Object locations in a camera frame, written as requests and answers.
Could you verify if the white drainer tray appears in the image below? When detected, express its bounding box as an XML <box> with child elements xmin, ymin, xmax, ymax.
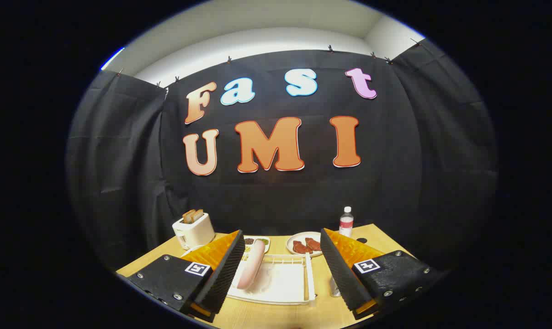
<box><xmin>233</xmin><ymin>263</ymin><xmax>306</xmax><ymax>302</ymax></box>

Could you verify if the white divided bean dish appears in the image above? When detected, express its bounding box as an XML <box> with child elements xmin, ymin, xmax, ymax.
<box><xmin>242</xmin><ymin>235</ymin><xmax>271</xmax><ymax>254</ymax></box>

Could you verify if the clear red-label water bottle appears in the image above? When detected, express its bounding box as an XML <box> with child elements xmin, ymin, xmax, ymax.
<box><xmin>339</xmin><ymin>206</ymin><xmax>354</xmax><ymax>238</ymax></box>

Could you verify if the pink plate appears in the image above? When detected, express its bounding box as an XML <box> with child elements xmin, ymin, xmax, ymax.
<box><xmin>237</xmin><ymin>240</ymin><xmax>266</xmax><ymax>290</ymax></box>

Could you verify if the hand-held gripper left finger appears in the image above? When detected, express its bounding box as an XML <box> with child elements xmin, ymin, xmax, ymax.
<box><xmin>126</xmin><ymin>229</ymin><xmax>246</xmax><ymax>323</ymax></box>

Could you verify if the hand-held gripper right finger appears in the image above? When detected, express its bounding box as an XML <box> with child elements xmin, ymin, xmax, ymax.
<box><xmin>319</xmin><ymin>228</ymin><xmax>446</xmax><ymax>320</ymax></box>

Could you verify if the white toaster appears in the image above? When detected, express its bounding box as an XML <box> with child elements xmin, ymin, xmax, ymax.
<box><xmin>172</xmin><ymin>212</ymin><xmax>216</xmax><ymax>250</ymax></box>

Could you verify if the white plate with meat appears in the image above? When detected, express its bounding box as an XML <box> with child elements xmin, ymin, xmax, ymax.
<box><xmin>286</xmin><ymin>231</ymin><xmax>324</xmax><ymax>257</ymax></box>

